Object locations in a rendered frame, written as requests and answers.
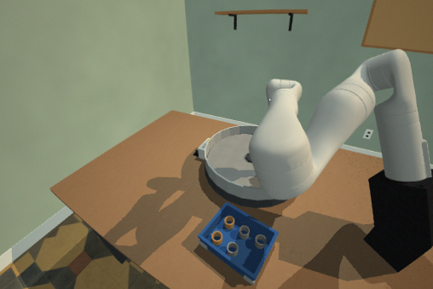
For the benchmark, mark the bronze bushing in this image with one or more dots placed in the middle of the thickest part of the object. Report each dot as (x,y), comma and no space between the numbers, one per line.
(217,242)
(231,219)

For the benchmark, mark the blue crate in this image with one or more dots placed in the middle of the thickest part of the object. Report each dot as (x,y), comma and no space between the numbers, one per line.
(249,259)

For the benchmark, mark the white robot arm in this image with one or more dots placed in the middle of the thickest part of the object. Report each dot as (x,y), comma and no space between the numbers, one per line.
(279,148)

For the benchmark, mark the grey metal sleeve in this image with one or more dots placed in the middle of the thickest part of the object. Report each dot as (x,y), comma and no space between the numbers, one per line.
(244,236)
(260,237)
(232,254)

